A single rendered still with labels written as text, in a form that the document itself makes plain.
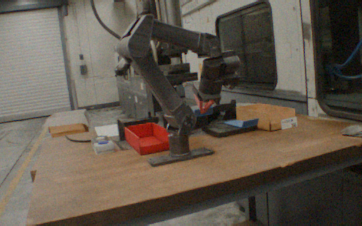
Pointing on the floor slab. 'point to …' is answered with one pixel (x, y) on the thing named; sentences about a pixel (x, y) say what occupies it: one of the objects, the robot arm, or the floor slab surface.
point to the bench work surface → (194, 175)
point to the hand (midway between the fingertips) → (202, 111)
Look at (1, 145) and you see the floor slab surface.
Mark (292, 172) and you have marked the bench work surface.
